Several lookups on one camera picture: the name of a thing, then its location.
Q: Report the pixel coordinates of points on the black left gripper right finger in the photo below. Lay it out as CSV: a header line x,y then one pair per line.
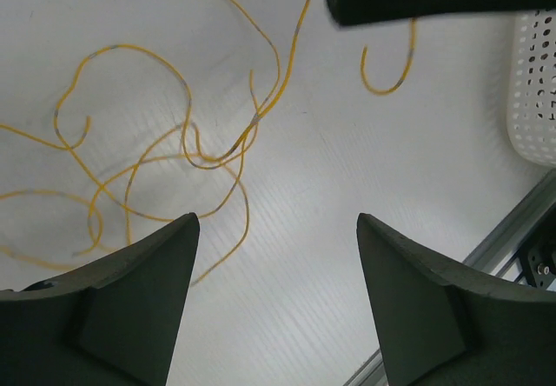
x,y
440,322

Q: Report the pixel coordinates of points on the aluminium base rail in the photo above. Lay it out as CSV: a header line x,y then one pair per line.
x,y
520,249

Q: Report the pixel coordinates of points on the white basket near right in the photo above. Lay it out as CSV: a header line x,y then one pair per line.
x,y
531,100

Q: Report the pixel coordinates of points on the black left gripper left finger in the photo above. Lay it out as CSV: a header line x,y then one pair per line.
x,y
113,321

